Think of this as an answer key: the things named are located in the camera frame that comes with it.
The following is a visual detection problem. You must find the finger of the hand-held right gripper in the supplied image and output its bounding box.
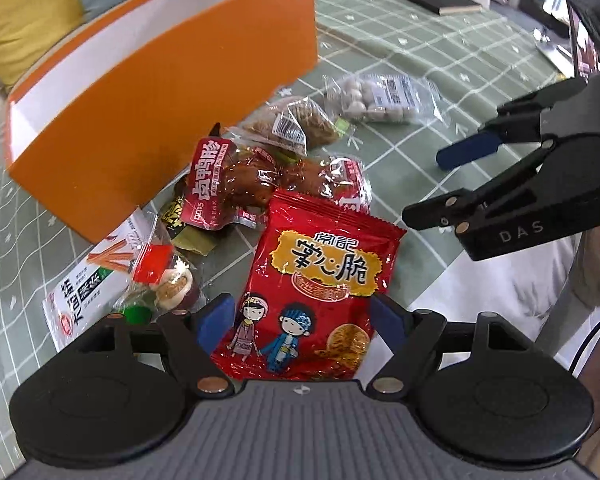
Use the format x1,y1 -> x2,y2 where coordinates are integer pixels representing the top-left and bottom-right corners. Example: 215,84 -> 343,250
435,77 -> 589,171
402,139 -> 557,235

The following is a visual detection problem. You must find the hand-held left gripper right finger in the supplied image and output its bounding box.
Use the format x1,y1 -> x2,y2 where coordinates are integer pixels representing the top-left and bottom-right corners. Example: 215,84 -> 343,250
367,294 -> 541,396

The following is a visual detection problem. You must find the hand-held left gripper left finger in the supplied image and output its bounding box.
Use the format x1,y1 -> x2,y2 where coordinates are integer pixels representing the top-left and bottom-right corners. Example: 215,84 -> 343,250
66,295 -> 238,400

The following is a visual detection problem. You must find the red cartoon-print snack packet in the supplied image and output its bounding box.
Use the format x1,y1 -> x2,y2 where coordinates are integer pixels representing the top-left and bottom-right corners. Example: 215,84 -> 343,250
210,189 -> 408,382

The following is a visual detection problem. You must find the orange cardboard box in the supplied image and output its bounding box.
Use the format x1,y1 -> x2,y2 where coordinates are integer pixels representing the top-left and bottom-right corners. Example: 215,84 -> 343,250
5,0 -> 321,244

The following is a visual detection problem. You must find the clear packet of brown snacks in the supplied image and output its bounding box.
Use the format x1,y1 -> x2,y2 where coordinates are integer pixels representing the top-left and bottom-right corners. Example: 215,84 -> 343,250
227,96 -> 356,157

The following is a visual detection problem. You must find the clear packet of round candies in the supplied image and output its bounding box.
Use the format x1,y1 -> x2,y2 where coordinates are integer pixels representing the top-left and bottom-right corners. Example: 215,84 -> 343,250
115,241 -> 207,325

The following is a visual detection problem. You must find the person's white clothing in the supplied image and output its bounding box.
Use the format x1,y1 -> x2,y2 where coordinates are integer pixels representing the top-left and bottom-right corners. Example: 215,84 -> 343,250
427,230 -> 582,362

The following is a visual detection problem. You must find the red-label duck leg packet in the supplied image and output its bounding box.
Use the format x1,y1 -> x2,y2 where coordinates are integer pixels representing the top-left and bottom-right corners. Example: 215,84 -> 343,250
267,152 -> 377,217
185,136 -> 281,231

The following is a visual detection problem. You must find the green checked tablecloth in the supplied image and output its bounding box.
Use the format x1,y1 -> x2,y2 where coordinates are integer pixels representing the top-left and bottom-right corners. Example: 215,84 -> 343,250
0,0 -> 600,467

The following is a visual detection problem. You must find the dark yellow-print snack packet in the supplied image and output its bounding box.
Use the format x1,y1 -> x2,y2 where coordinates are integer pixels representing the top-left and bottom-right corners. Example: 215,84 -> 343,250
159,194 -> 219,257

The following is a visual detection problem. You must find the clear bag of white balls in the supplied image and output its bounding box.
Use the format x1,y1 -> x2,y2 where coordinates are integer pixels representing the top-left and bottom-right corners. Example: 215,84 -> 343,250
322,72 -> 447,127

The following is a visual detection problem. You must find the silver laptop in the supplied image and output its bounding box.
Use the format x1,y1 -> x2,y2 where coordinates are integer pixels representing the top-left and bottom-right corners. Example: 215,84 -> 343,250
532,5 -> 600,82

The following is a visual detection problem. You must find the white carrot-print snack packet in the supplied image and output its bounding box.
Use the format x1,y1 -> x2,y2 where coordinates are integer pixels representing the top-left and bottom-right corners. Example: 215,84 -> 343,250
42,210 -> 162,353

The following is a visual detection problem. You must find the yellow pillow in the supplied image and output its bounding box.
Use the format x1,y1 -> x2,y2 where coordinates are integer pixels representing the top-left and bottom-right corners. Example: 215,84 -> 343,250
0,0 -> 87,92

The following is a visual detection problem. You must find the black cable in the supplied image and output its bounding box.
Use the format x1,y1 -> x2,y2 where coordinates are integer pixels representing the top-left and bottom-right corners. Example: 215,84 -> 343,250
567,305 -> 600,378

